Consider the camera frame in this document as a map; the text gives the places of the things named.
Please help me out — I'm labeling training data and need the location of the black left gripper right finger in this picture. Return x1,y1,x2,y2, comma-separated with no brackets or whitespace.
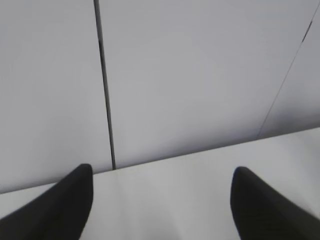
230,166,320,240

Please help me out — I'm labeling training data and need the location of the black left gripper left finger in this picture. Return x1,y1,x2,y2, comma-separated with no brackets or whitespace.
0,163,94,240

